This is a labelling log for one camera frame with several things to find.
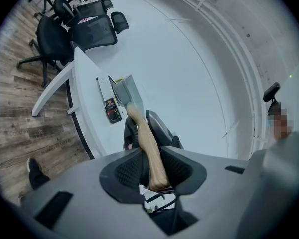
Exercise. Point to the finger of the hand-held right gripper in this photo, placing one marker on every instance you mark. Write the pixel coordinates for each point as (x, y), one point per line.
(160, 133)
(131, 136)

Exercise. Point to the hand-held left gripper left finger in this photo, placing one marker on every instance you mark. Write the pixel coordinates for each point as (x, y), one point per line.
(124, 173)

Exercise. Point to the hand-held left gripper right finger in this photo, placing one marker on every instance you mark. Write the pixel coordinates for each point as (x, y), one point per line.
(184, 173)

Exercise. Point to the white portable induction stove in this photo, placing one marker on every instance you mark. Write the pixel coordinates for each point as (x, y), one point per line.
(107, 91)

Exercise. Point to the white table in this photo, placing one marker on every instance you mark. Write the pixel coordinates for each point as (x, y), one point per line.
(88, 83)

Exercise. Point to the person's black shoe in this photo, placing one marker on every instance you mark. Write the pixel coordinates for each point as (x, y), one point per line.
(36, 173)

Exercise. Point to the person's head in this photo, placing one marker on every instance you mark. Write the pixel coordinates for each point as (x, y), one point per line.
(280, 123)

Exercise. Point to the white wall conduit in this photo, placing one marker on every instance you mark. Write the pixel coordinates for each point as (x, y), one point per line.
(256, 108)

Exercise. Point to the black head camera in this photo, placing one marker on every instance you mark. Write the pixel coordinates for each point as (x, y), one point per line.
(271, 92)

